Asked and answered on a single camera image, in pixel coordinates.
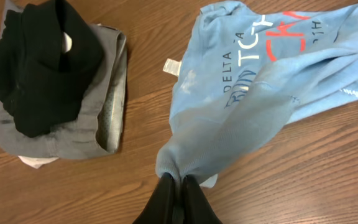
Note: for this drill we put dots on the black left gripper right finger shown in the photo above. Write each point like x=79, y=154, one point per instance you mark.
x=196, y=206

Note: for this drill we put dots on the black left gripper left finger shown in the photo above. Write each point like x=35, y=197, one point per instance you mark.
x=159, y=208

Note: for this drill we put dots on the light blue printed t-shirt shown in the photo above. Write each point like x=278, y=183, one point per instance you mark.
x=245, y=75

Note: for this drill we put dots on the grey folded garment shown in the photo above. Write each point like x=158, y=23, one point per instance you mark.
x=97, y=130

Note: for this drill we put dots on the white folded garment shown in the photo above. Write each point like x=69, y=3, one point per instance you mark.
x=37, y=162

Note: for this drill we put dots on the black folded garment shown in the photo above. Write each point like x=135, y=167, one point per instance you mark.
x=48, y=58

